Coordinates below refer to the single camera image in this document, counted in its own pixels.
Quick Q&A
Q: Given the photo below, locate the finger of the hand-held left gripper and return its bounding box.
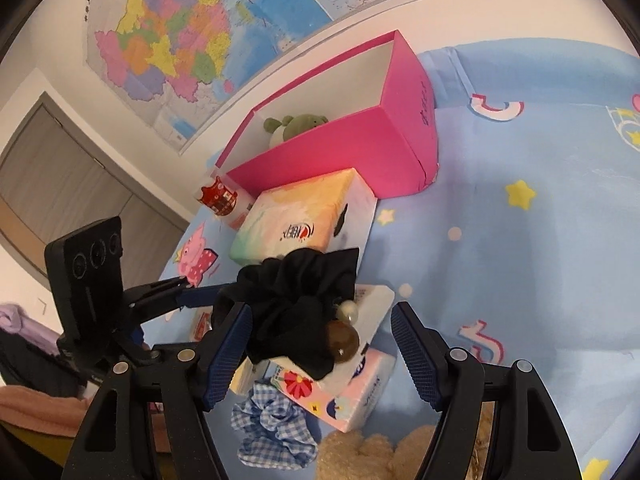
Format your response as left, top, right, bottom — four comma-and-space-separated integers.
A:
122, 277, 240, 323
129, 317, 173, 356

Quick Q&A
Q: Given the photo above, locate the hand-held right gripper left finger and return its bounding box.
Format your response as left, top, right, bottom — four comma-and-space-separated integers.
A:
60, 302, 253, 480

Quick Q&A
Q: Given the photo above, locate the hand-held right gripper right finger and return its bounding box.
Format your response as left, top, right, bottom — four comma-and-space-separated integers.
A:
390, 301, 583, 480

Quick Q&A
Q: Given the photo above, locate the black scrunchie with beads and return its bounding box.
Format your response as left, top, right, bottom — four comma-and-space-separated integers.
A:
214, 247, 361, 378

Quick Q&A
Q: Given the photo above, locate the pastel tissue pack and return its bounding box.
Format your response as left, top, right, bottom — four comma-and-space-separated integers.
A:
230, 167, 378, 266

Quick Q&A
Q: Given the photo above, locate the pink cardboard box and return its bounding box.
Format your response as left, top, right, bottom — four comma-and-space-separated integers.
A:
215, 30, 441, 206

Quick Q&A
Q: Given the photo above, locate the yellow tissue pack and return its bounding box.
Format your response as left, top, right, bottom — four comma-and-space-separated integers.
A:
229, 355, 271, 396

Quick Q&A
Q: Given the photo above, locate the red white small tissue pack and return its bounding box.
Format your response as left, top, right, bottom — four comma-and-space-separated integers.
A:
191, 309, 217, 342
195, 172, 256, 231

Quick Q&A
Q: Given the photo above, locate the white floral tissue pack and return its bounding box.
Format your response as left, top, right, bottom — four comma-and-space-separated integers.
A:
272, 284, 396, 401

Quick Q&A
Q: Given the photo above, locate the blue pink tissue pack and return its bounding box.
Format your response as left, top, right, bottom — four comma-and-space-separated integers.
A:
310, 350, 398, 433

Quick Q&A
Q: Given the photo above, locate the blue gingham scrunchie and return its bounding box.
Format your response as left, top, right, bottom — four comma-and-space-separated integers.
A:
231, 382, 318, 468

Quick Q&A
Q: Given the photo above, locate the purple cloth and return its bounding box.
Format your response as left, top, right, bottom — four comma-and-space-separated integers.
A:
0, 302, 63, 356

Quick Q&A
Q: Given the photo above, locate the grey door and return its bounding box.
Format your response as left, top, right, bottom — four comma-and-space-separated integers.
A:
0, 92, 188, 281

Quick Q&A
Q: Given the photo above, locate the beige plush toy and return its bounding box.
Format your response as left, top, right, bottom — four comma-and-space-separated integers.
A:
317, 400, 496, 480

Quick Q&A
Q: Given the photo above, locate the dark cloth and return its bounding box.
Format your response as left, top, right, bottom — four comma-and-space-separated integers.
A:
0, 330, 88, 397

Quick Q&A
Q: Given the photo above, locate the pink cloth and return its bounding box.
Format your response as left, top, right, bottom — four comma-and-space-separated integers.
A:
0, 385, 98, 433

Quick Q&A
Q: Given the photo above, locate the blue printed bedsheet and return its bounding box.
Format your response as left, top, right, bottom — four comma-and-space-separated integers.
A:
160, 37, 640, 480

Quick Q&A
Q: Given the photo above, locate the green plush toy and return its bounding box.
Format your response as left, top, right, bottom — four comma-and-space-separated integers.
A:
263, 112, 329, 148

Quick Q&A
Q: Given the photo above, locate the colourful wall map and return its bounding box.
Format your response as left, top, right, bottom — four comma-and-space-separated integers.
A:
80, 0, 336, 156

